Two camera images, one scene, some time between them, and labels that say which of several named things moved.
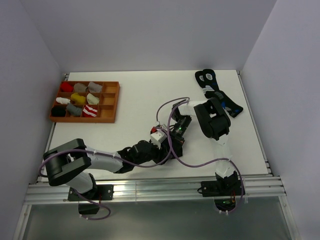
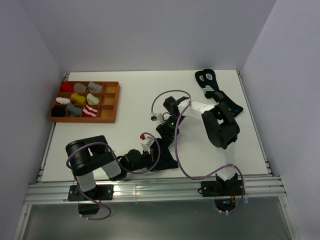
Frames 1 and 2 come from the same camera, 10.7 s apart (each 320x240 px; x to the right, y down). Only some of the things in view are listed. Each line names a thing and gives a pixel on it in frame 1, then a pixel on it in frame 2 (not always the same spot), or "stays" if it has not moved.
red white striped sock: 89,111 stays
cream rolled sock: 92,100 stays
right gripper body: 180,129 to 170,126
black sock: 170,151 to 166,160
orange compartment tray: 86,101 stays
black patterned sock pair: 207,79 stays
